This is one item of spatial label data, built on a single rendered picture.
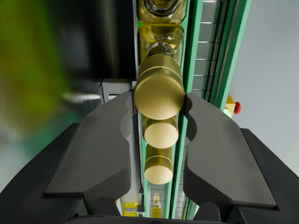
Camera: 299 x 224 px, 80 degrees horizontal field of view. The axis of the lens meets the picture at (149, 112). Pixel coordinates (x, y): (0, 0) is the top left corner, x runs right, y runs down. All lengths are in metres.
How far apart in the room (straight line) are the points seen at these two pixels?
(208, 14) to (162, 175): 0.33
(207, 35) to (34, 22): 0.32
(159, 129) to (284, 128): 0.69
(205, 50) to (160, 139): 0.30
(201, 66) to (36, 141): 0.36
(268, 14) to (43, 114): 0.56
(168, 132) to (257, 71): 0.51
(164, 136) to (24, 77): 0.14
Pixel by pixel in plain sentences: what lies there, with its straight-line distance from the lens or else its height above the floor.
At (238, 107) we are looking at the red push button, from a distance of 0.62.
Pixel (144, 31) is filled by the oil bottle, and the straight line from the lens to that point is 0.22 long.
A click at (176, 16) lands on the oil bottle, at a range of 0.21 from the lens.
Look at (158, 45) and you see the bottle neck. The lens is 0.20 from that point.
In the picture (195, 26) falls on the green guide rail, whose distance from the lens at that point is 0.34.
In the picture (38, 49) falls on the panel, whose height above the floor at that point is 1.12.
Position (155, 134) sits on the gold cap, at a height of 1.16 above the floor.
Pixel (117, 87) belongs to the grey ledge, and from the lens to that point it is 0.47.
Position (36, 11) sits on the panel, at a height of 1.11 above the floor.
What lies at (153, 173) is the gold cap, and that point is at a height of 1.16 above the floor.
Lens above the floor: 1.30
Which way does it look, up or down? 57 degrees down
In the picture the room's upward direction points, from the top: 174 degrees counter-clockwise
